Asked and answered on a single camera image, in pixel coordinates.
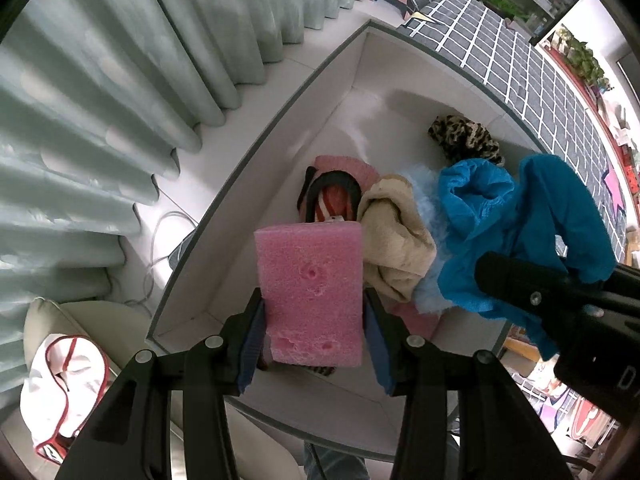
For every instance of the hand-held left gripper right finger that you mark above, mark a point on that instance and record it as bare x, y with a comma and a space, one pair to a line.
378, 352

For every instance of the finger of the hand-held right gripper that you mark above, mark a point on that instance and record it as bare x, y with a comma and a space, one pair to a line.
525, 280
627, 277

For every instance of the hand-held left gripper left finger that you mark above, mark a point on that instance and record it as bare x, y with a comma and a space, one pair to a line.
250, 350

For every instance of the pink sponge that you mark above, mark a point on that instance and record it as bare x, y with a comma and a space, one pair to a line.
310, 285

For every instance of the blue cloth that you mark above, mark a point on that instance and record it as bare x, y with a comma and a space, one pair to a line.
480, 200

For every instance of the beige cloth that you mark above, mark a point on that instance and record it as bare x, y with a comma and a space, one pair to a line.
395, 240

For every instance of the light blue fluffy duster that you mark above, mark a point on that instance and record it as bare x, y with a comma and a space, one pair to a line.
425, 210

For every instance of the leopard print scrunchie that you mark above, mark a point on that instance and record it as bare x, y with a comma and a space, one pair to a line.
465, 135

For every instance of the grey storage box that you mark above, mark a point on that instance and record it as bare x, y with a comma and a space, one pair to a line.
280, 170

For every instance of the pink earmuffs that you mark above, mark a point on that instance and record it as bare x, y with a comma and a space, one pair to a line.
345, 167

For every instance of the person's jeans legs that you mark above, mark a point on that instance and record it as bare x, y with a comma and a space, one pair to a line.
335, 465

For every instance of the white cabinet with red top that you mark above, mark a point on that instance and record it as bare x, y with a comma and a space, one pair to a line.
600, 95

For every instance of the white bag with red trim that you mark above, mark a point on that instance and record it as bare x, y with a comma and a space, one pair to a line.
50, 390

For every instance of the grey checked star blanket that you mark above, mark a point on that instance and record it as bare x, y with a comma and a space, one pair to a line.
525, 70

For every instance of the pale green curtain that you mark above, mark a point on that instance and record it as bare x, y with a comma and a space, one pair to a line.
100, 85

